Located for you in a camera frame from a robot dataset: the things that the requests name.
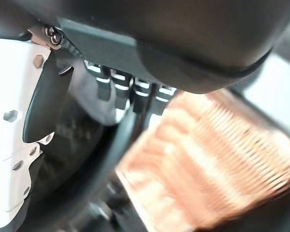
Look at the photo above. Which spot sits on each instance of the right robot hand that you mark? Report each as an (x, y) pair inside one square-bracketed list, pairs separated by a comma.
[(159, 36)]

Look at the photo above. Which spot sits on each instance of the grey front-load washing machine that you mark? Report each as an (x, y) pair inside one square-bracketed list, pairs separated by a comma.
[(70, 154)]

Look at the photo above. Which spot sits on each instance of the rectangular wicker basket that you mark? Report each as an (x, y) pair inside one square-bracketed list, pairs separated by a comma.
[(207, 157)]

